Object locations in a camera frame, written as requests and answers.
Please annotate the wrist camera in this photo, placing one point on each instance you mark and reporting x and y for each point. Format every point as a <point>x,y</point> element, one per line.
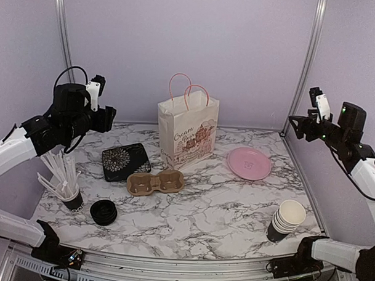
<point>95,88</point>
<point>320,104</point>

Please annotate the aluminium frame post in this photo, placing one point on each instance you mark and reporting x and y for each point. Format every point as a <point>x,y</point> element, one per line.
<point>63,32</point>
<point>311,52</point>

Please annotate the stack of black lids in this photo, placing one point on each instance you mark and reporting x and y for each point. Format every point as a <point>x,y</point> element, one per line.
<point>103,212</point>

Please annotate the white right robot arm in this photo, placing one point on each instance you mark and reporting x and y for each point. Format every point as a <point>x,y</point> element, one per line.
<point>357,161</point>

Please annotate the front aluminium rail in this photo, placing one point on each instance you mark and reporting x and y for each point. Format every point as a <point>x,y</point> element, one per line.
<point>19,265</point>

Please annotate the brown cardboard cup carrier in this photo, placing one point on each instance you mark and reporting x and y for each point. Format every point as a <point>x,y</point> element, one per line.
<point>144,184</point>

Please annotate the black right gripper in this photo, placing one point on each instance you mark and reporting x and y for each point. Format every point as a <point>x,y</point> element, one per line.
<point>303,121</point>

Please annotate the left aluminium frame post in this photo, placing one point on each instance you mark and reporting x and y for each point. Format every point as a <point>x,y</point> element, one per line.
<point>63,32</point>

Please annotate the white printed paper bag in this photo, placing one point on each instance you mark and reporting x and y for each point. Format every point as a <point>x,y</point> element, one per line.
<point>187,126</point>

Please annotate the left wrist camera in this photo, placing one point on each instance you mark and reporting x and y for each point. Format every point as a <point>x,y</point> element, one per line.
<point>95,88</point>

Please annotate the stack of paper cups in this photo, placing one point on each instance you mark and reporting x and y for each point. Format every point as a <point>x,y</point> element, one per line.
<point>287,218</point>

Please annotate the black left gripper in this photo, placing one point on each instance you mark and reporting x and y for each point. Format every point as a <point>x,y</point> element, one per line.
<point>106,117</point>

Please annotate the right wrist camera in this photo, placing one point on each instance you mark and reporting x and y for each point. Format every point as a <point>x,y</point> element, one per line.
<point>320,104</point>

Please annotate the black cup holding straws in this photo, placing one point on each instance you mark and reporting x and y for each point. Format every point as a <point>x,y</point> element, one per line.
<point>75,202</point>

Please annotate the pink round plate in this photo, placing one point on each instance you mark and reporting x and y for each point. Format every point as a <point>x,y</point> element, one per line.
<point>249,163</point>

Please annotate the right aluminium frame post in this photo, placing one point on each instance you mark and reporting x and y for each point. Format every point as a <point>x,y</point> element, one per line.
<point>311,52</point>

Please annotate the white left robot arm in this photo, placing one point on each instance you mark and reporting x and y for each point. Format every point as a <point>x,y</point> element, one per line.
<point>74,111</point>

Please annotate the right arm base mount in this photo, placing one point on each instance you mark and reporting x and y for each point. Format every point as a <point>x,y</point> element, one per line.
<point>294,264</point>

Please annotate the black floral square plate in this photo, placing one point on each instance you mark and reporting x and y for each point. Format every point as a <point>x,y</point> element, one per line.
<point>120,162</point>

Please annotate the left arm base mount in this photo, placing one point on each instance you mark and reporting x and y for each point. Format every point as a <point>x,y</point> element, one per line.
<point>52,251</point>

